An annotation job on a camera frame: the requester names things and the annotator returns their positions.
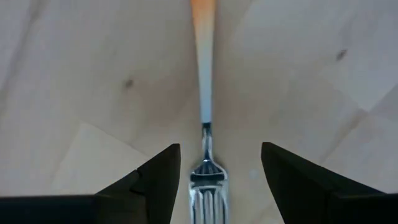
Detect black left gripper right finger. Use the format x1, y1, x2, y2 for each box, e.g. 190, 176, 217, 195
261, 141, 385, 224

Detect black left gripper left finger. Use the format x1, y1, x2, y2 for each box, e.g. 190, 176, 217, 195
93, 143, 182, 224

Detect orange-handled metal fork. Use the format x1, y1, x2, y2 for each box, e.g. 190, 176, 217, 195
188, 0, 229, 224

